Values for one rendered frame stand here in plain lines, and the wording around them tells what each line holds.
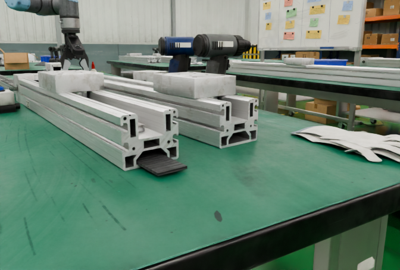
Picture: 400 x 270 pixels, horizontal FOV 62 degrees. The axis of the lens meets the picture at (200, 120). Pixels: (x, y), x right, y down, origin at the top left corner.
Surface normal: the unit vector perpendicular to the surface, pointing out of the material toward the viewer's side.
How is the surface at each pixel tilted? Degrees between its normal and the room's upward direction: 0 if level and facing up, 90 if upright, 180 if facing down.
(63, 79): 90
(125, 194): 0
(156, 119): 90
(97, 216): 0
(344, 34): 90
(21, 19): 90
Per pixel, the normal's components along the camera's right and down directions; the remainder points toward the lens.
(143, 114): -0.80, 0.13
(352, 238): 0.49, 0.18
